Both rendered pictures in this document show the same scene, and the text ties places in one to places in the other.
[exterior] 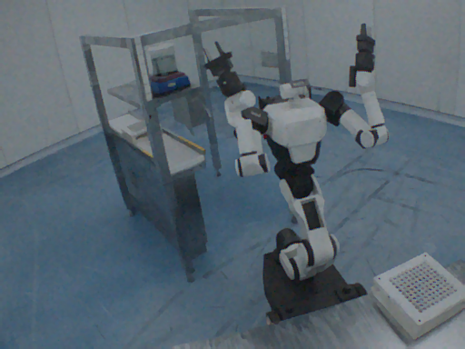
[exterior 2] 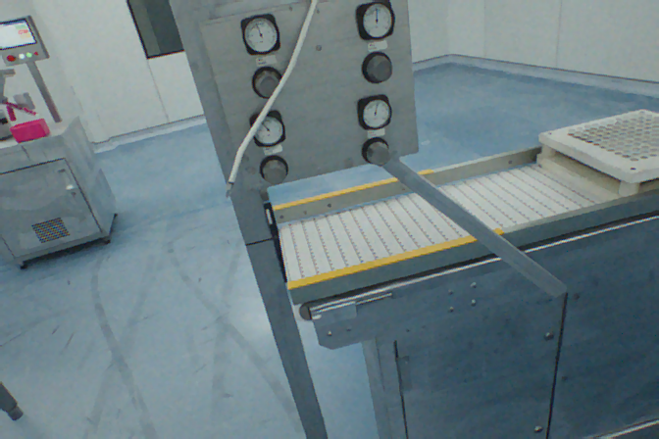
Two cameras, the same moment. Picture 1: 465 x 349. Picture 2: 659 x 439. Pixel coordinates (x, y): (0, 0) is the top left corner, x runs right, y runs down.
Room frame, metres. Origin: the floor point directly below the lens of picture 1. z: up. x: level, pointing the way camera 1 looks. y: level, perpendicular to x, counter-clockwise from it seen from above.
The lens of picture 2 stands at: (2.42, -0.30, 1.24)
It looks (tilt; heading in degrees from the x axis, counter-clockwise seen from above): 29 degrees down; 115
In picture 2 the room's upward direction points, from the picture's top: 11 degrees counter-clockwise
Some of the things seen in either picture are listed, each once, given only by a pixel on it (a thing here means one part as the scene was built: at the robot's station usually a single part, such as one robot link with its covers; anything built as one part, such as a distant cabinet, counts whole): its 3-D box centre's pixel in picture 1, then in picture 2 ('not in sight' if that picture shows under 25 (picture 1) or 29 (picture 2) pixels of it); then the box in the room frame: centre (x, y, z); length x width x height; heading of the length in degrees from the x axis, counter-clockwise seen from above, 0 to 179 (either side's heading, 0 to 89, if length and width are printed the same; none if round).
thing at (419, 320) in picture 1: (422, 287); not in sight; (0.74, -0.57, 0.91); 0.25 x 0.24 x 0.02; 105
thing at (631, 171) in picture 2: (141, 127); (636, 141); (2.65, 0.61, 0.89); 0.25 x 0.24 x 0.02; 121
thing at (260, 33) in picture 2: not in sight; (260, 34); (2.19, 0.12, 1.21); 0.04 x 0.01 x 0.04; 31
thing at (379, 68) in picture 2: not in sight; (379, 64); (2.29, 0.17, 1.16); 0.03 x 0.02 x 0.04; 31
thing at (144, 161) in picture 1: (144, 143); (616, 200); (2.63, 0.60, 0.77); 1.30 x 0.29 x 0.10; 31
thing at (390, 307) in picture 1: (420, 297); not in sight; (0.74, -0.57, 0.86); 0.24 x 0.24 x 0.02; 15
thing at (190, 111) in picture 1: (187, 105); (313, 82); (2.20, 0.19, 1.14); 0.22 x 0.11 x 0.20; 31
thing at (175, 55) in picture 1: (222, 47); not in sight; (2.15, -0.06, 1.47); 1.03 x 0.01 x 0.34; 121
